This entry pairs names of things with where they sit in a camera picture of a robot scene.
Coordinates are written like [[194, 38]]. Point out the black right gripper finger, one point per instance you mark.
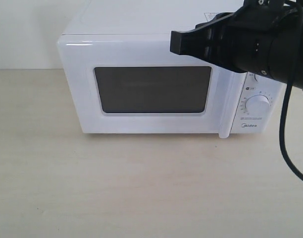
[[199, 42]]

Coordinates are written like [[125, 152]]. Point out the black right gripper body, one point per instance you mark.
[[241, 41]]

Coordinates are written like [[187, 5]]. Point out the white microwave door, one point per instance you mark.
[[132, 84]]

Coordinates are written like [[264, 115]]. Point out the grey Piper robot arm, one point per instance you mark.
[[286, 49]]

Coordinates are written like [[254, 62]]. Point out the white lower microwave knob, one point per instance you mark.
[[257, 105]]

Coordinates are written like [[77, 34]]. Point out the white Midea microwave body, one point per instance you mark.
[[160, 17]]

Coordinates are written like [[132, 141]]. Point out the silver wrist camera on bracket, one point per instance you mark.
[[277, 7]]

